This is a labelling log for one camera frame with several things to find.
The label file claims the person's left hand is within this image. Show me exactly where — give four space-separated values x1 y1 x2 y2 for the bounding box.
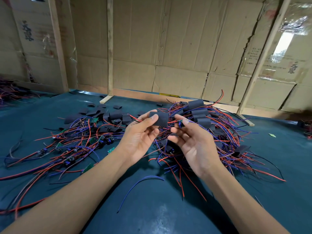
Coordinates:
116 110 161 166

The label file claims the person's right hand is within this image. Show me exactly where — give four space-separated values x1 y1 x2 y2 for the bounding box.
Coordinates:
167 113 222 178

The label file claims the black sleeve piece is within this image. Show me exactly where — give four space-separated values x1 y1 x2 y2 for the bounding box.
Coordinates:
153 112 170 128

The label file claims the pile of black sleeve pieces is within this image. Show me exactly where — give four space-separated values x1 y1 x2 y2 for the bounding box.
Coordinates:
63 102 147 135

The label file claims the pile of sleeved wired boards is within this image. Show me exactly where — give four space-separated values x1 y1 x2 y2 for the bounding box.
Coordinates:
146 90 287 200

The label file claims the pile of unsleeved wired boards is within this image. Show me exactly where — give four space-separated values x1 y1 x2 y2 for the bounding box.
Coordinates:
0 114 125 217

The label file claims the wire pile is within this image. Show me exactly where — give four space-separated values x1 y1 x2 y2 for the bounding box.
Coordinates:
0 78 37 106

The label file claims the person's right forearm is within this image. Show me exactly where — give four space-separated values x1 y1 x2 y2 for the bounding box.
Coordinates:
200 163 291 234

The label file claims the person's left forearm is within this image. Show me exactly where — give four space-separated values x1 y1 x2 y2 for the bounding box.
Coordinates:
2 151 132 234

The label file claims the wooden ledge board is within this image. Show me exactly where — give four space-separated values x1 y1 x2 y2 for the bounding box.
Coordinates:
78 84 312 120

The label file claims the clear plastic sheet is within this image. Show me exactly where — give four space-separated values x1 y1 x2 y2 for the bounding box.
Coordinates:
266 5 312 81

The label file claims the loose blue wire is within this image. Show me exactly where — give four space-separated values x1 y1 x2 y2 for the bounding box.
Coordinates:
117 175 165 214

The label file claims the thin wooden post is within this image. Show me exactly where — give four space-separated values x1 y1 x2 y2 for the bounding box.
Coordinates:
100 0 114 104

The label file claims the pale slanted wooden post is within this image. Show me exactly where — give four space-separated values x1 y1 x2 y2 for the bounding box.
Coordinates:
236 0 292 126

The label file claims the wide wooden post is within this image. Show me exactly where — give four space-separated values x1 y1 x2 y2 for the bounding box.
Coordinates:
47 0 70 93

